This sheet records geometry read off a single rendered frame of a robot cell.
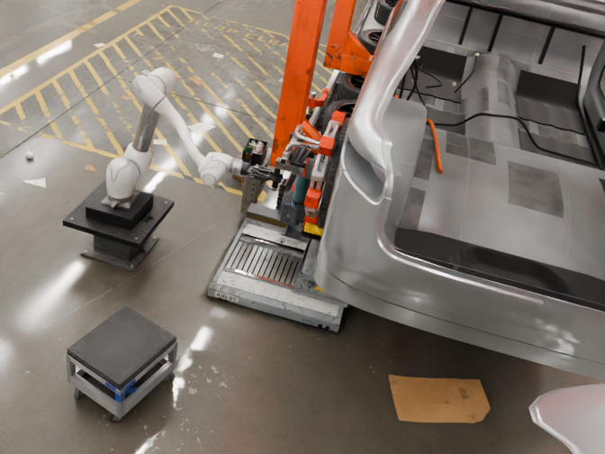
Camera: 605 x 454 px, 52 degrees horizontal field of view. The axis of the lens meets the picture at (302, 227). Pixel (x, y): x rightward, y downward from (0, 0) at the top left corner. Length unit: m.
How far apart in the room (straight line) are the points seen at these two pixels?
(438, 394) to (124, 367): 1.74
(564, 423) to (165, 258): 3.75
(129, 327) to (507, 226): 2.01
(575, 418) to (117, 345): 2.79
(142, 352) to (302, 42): 1.98
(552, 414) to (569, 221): 3.11
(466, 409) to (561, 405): 3.20
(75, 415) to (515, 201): 2.52
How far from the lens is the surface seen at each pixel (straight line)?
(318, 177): 3.35
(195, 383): 3.46
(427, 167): 3.55
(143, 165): 3.98
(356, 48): 5.85
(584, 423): 0.53
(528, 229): 3.49
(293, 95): 3.96
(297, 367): 3.60
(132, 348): 3.16
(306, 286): 3.85
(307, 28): 3.80
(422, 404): 3.65
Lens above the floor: 2.70
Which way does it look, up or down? 36 degrees down
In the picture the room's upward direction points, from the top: 12 degrees clockwise
